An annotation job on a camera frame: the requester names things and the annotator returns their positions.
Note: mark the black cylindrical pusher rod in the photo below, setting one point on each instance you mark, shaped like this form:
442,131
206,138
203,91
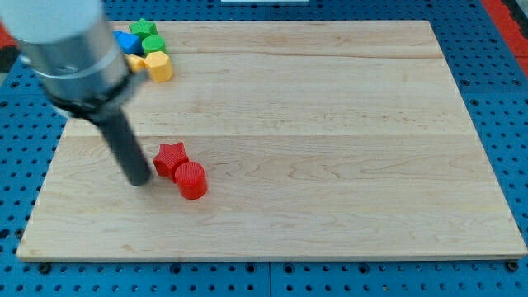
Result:
117,132

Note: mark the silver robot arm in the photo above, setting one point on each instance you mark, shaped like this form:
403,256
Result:
71,48

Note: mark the yellow block behind arm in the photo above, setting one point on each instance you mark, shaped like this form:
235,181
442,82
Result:
136,63

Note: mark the red star block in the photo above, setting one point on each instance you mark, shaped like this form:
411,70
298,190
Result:
169,158

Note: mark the yellow hexagon block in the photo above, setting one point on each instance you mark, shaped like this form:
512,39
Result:
159,66

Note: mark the blue pentagon block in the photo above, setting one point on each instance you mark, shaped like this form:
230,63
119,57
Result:
129,43

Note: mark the green cylinder block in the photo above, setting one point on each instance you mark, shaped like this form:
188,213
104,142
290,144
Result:
153,43

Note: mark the red cylinder block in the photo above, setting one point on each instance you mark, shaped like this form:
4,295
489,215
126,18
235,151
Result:
191,180

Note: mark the green star block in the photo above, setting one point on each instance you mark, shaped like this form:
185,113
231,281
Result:
143,28

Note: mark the light wooden board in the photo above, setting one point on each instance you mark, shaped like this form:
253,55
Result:
329,141

